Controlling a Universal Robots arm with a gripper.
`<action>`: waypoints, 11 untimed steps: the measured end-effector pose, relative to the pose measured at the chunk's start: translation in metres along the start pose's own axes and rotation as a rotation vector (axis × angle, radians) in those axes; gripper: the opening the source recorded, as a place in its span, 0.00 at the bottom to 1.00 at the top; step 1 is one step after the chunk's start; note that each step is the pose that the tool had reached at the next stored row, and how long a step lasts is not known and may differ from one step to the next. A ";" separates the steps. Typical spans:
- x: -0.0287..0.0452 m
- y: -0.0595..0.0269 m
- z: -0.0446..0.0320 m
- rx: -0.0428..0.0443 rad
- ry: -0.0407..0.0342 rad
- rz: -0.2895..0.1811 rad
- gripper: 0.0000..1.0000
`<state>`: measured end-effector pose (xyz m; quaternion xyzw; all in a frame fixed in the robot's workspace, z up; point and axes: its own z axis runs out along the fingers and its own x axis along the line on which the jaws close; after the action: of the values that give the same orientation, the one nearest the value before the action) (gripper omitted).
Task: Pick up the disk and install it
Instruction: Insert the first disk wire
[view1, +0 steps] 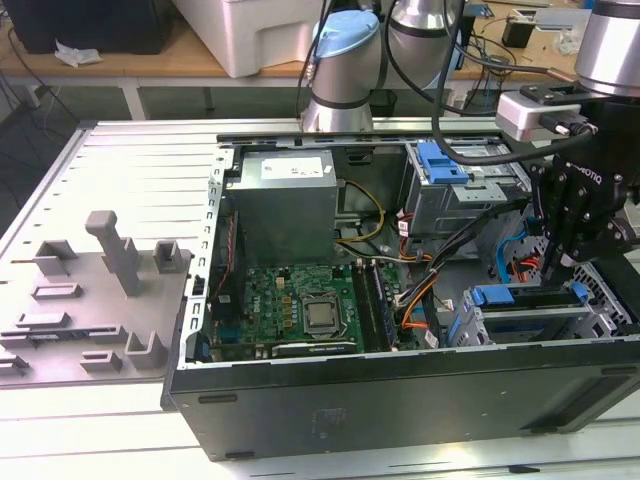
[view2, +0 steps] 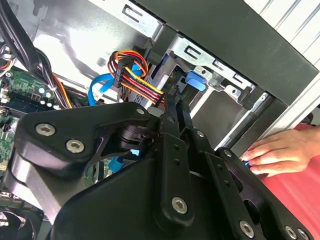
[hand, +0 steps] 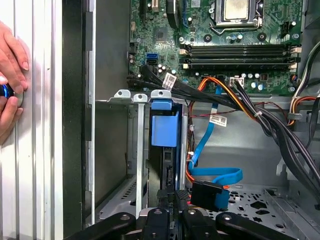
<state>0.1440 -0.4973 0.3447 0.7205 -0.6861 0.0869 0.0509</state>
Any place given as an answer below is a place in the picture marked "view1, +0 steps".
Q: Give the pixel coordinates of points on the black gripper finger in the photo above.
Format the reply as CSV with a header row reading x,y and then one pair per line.
x,y
610,242
540,200

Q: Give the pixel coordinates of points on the hard disk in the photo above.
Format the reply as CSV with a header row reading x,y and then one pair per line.
x,y
495,295

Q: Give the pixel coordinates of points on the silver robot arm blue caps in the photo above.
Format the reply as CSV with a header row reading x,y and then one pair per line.
x,y
340,75

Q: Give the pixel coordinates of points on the silver disk bay cage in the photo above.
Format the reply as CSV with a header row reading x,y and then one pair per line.
x,y
600,325

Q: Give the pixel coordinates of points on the drive cage with blue latch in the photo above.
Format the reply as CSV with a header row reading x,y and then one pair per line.
x,y
450,200

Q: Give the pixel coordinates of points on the small black cube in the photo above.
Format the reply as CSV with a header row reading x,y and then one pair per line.
x,y
517,32

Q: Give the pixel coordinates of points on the blue RAM stick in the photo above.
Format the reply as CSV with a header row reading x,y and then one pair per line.
x,y
385,305

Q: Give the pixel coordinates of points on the black open PC case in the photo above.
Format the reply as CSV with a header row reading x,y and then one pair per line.
x,y
400,400

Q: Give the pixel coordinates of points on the silver CPU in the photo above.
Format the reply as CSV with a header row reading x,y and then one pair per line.
x,y
321,315

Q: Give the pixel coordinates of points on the grey power supply unit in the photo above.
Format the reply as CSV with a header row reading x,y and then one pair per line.
x,y
285,215

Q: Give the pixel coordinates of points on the CPU socket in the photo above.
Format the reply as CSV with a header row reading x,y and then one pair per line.
x,y
302,320

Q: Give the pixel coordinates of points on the green motherboard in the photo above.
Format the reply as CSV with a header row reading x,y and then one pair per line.
x,y
270,295

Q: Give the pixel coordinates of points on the black case fan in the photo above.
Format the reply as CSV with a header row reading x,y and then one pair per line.
x,y
227,260

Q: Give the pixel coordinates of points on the white plastic box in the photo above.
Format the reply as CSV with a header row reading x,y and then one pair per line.
x,y
260,35

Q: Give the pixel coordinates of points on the wooden desk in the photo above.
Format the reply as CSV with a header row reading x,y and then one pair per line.
x,y
150,62

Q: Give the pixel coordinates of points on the grey parts rack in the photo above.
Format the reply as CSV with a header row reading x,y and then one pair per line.
x,y
100,310

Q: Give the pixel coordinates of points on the crumpled white paper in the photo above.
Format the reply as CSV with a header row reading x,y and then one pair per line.
x,y
75,55

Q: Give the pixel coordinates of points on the RAM stick in rack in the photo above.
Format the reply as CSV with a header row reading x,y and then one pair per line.
x,y
47,337

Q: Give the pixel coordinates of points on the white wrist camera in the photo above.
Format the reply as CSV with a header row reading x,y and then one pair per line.
x,y
517,117

